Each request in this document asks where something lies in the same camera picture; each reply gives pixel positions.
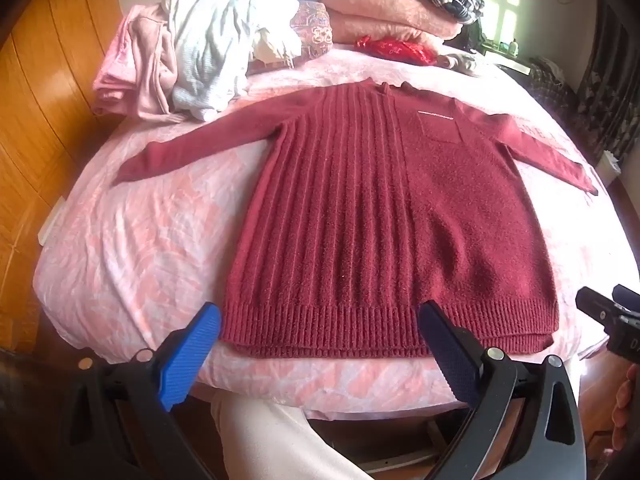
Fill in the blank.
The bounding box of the bed with pink sheet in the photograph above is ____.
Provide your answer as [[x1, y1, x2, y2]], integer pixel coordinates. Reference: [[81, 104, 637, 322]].
[[32, 42, 616, 421]]

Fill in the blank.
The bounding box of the person's leg in white pants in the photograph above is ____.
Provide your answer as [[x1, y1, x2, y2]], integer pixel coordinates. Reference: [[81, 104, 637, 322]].
[[210, 390, 366, 480]]

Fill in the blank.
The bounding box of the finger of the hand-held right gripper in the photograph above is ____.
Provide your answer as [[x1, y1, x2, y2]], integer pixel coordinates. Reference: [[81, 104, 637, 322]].
[[613, 284, 640, 313], [575, 287, 621, 332]]

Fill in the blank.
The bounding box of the white light blue garment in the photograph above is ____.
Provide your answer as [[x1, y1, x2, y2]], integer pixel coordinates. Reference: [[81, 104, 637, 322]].
[[165, 0, 301, 122]]

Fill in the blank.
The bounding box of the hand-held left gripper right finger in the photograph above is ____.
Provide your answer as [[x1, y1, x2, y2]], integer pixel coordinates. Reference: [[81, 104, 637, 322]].
[[417, 300, 587, 480]]

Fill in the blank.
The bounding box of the pink clothes pile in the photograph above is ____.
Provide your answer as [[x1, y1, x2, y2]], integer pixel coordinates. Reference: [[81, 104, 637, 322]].
[[91, 4, 183, 122]]

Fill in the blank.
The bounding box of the dark red knit sweater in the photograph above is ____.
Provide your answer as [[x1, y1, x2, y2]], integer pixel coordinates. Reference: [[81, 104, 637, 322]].
[[114, 77, 599, 361]]

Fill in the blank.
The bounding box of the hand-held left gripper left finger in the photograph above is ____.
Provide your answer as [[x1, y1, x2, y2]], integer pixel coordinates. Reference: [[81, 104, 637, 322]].
[[65, 302, 223, 480]]

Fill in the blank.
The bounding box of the dark patterned curtain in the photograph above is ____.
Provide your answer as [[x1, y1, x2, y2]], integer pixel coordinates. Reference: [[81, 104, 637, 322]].
[[575, 0, 640, 161]]

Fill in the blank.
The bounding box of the cream cloth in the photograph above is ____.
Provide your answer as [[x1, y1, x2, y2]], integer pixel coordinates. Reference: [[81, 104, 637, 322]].
[[250, 27, 301, 68]]

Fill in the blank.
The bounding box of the orange wooden wardrobe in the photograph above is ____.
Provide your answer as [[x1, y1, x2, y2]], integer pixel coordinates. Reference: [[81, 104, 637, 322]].
[[0, 0, 138, 351]]

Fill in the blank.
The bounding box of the grey cloth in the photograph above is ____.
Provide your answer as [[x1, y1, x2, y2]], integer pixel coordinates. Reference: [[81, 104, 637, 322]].
[[440, 52, 482, 77]]

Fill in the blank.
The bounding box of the bright red cloth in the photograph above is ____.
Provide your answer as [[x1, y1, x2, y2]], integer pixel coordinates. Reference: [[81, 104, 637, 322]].
[[355, 35, 441, 66]]

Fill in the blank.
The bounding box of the person's right hand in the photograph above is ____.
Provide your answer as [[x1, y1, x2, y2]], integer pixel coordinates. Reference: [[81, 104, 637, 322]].
[[612, 369, 640, 447]]

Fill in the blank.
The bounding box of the folded pink blanket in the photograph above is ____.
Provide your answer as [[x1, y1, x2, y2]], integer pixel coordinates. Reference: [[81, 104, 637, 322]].
[[312, 0, 466, 53]]

